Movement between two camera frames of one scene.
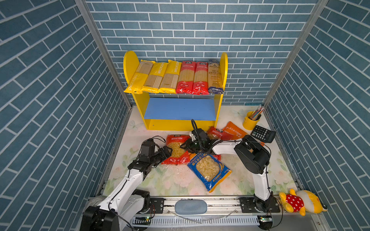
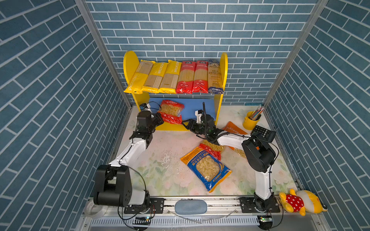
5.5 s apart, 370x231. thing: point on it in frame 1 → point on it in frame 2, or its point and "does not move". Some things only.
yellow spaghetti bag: [169, 81] does not move
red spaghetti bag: [186, 78] does not move
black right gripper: [187, 145] → [191, 122]
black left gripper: [163, 155] → [156, 116]
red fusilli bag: [178, 155] → [171, 111]
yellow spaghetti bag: [153, 82] does not move
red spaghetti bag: [201, 80] does not move
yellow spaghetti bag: [137, 84] does not move
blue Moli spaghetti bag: [215, 83] does not move
